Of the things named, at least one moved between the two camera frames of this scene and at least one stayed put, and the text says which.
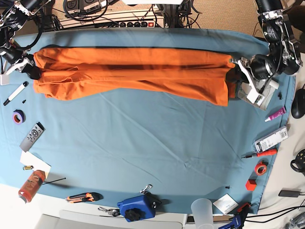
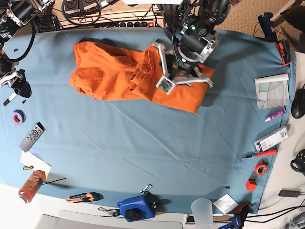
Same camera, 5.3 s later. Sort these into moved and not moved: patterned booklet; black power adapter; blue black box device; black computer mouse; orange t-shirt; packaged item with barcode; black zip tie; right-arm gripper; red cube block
Moved: right-arm gripper; orange t-shirt; patterned booklet
Not moved: black computer mouse; red cube block; packaged item with barcode; black zip tie; black power adapter; blue black box device
